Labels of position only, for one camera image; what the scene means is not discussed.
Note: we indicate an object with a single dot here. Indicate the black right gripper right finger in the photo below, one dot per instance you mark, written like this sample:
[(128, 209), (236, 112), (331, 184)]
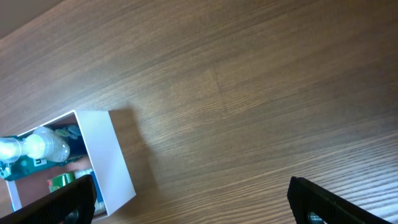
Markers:
[(311, 203)]

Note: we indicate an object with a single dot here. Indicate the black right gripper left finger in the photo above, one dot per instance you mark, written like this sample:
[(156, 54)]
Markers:
[(73, 203)]

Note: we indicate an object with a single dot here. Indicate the green white packet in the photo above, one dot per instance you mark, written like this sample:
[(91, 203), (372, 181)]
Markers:
[(60, 181)]

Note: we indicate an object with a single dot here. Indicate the clear spray bottle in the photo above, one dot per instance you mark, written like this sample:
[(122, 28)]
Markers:
[(56, 145)]

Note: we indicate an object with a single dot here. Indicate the white cardboard box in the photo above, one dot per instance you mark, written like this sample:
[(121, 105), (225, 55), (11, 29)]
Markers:
[(103, 156)]

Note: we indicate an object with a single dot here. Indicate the teal liquid bottle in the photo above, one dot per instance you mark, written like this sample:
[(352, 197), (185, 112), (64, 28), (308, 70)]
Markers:
[(15, 166)]

